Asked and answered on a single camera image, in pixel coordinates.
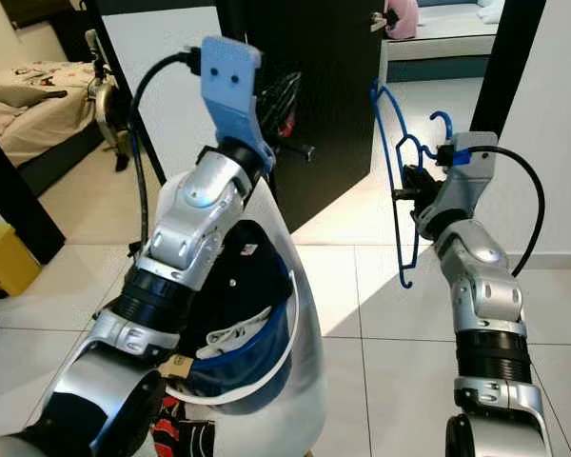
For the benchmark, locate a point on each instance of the black door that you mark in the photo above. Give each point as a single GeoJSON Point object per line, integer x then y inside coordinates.
{"type": "Point", "coordinates": [333, 76]}

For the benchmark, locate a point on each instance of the black red printed garment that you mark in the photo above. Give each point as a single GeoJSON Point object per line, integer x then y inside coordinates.
{"type": "Point", "coordinates": [181, 433]}

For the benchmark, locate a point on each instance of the blue plastic bucket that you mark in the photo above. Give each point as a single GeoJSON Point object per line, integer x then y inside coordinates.
{"type": "Point", "coordinates": [257, 367]}

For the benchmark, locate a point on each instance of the grey blue sofa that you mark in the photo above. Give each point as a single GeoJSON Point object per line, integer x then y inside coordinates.
{"type": "Point", "coordinates": [438, 62]}

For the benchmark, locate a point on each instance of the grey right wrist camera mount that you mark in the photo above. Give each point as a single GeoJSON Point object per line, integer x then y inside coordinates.
{"type": "Point", "coordinates": [466, 186]}

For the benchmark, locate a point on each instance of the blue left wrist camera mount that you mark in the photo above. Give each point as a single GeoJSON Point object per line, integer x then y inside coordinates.
{"type": "Point", "coordinates": [233, 86]}

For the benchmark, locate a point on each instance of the bed with patterned sheet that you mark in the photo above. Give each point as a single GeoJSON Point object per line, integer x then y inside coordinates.
{"type": "Point", "coordinates": [38, 129]}

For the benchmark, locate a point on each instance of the black door frame post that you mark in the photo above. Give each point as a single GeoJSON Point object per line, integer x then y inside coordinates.
{"type": "Point", "coordinates": [506, 57]}
{"type": "Point", "coordinates": [126, 86]}

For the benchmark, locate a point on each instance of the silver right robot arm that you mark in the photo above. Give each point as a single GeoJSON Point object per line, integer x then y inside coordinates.
{"type": "Point", "coordinates": [481, 286]}

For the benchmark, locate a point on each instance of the yellow box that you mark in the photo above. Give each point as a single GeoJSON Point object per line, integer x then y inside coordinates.
{"type": "Point", "coordinates": [9, 262]}

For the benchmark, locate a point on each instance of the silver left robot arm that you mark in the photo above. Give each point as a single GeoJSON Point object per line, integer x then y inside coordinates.
{"type": "Point", "coordinates": [200, 214]}

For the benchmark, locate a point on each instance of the blue plastic clothes hanger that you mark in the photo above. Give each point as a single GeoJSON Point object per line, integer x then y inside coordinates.
{"type": "Point", "coordinates": [389, 190]}

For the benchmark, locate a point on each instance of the white cushion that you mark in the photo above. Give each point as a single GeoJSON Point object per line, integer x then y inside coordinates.
{"type": "Point", "coordinates": [490, 9]}

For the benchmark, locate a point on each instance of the grey pillow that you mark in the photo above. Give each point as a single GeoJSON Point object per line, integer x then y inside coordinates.
{"type": "Point", "coordinates": [24, 95]}

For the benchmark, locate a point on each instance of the dark wooden cabinet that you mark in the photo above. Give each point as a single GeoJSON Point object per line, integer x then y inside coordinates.
{"type": "Point", "coordinates": [38, 9]}

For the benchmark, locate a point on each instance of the pink bag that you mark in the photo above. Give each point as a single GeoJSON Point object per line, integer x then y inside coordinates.
{"type": "Point", "coordinates": [400, 19]}

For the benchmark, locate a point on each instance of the white exercise machine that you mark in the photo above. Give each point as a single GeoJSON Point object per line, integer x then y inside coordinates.
{"type": "Point", "coordinates": [109, 109]}

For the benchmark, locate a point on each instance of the navy garment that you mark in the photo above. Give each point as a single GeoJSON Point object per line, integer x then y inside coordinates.
{"type": "Point", "coordinates": [247, 276]}

